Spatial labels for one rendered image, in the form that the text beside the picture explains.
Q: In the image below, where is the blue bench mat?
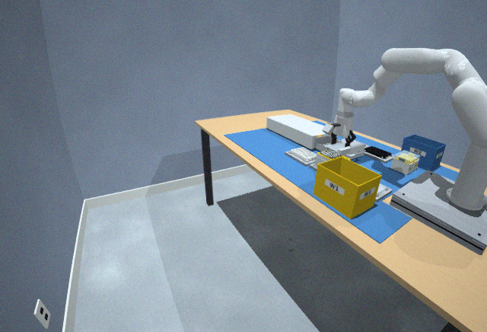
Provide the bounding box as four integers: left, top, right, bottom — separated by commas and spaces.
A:
224, 128, 426, 244

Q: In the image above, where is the yellow open bin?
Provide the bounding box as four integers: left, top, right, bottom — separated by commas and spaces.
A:
314, 157, 382, 219

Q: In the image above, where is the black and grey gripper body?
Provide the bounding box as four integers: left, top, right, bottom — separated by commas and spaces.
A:
333, 115, 354, 139

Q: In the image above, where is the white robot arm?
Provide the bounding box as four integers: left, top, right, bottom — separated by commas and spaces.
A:
337, 48, 487, 210

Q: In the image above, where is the blue open-top bin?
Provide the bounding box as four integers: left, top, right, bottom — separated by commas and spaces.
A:
401, 134, 446, 171

